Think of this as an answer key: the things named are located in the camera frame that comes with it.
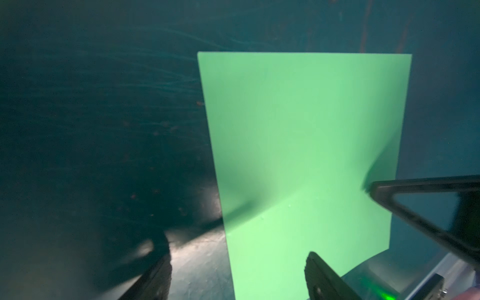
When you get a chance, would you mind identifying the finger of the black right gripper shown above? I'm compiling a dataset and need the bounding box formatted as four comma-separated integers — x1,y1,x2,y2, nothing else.
369,175,480,268

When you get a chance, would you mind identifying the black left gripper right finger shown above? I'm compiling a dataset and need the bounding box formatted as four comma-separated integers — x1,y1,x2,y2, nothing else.
304,251,361,300

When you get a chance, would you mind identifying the green square paper sheet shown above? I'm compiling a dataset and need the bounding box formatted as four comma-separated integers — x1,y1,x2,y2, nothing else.
197,52,412,300

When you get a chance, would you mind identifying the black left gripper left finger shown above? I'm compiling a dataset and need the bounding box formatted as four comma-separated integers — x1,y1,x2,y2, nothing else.
119,253,173,300

